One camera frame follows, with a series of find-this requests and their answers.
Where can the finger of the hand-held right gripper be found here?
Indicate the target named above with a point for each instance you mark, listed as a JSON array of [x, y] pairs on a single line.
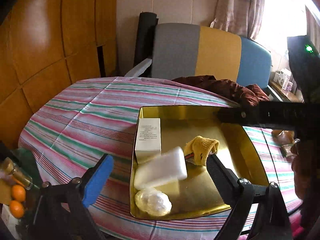
[[262, 115]]

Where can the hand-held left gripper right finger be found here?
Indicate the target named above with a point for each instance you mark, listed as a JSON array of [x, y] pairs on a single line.
[[220, 180]]

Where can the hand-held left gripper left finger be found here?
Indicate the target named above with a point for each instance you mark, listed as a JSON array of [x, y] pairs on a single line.
[[97, 180]]

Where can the yellow sock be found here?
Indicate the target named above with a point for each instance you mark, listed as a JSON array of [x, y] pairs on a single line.
[[202, 147]]

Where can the gold metal tray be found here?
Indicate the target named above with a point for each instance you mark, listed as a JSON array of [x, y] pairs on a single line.
[[200, 135]]

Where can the white foam block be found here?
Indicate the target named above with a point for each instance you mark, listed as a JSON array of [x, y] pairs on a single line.
[[160, 167]]

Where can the person's right hand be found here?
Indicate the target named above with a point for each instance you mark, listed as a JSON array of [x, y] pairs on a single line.
[[298, 175]]

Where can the small white purple carton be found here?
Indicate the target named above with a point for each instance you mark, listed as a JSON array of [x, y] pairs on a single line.
[[286, 78]]

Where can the wooden side table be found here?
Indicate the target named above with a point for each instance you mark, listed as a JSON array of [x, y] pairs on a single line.
[[287, 96]]

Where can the dark red jacket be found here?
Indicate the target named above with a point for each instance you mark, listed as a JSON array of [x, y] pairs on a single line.
[[232, 87]]

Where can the yellow green packet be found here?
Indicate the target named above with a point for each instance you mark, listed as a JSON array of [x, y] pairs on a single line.
[[288, 149]]

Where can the white plastic bag ball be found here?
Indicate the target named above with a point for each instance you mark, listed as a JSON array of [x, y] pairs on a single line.
[[141, 201], [160, 203]]

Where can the striped tablecloth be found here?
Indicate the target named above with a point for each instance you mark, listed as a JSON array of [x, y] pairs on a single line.
[[87, 120]]

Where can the white cardboard box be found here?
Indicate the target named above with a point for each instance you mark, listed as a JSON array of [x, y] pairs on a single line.
[[148, 140]]

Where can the grey yellow blue chair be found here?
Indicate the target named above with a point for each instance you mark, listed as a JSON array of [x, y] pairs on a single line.
[[217, 52]]

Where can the orange fruit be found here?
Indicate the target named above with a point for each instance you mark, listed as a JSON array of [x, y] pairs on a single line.
[[17, 209], [18, 193]]

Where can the patterned curtain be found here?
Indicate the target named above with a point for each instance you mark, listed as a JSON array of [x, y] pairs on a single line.
[[240, 5]]

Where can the glass jar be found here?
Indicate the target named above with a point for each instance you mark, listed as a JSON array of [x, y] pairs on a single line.
[[12, 171]]

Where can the white cardboard piece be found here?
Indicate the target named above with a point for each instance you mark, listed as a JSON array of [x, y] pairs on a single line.
[[140, 68]]

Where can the black rolled mat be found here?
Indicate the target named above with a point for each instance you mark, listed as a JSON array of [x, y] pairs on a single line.
[[146, 37]]

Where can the wooden wardrobe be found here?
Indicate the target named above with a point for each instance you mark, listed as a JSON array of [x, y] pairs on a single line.
[[50, 42]]

